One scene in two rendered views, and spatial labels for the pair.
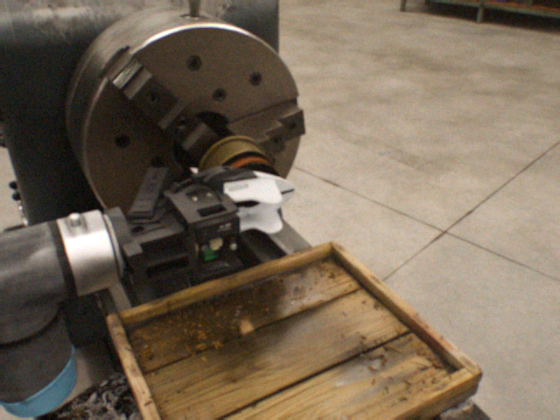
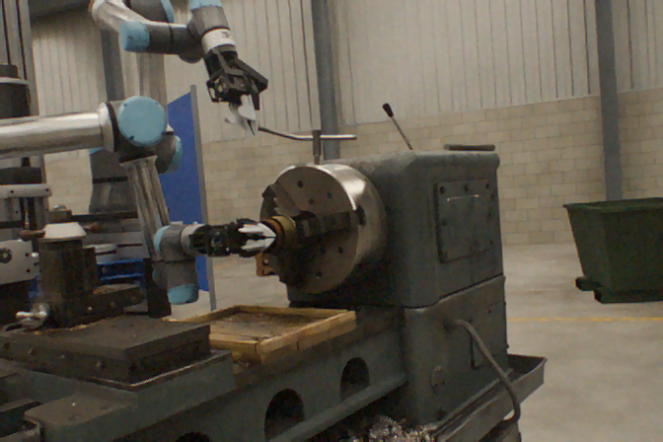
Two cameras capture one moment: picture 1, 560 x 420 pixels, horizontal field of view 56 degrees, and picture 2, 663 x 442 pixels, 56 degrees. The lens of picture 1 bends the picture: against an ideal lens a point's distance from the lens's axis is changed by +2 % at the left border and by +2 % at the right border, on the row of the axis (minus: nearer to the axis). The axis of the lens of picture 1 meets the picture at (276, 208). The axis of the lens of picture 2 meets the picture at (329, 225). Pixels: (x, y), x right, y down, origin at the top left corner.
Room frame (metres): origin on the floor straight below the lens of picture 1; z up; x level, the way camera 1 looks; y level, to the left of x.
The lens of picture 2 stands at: (0.10, -1.31, 1.17)
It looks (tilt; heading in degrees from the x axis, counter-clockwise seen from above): 3 degrees down; 66
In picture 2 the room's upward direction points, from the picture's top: 5 degrees counter-clockwise
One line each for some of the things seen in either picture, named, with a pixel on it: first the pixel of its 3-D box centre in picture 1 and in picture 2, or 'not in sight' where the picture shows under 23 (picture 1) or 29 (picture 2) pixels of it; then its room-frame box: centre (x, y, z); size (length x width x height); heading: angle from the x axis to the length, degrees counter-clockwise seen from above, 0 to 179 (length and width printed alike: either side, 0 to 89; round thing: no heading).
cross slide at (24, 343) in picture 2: not in sight; (91, 338); (0.14, -0.17, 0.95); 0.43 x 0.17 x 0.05; 119
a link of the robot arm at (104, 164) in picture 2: not in sight; (112, 155); (0.28, 0.65, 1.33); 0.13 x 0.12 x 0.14; 10
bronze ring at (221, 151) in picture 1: (237, 176); (277, 235); (0.56, 0.05, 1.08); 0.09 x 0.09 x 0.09; 28
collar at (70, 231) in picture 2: not in sight; (62, 232); (0.11, -0.11, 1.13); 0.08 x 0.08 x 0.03
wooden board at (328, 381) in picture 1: (283, 352); (249, 329); (0.46, -0.01, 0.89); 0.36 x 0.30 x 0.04; 119
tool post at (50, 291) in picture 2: not in sight; (70, 267); (0.12, -0.11, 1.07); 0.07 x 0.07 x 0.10; 29
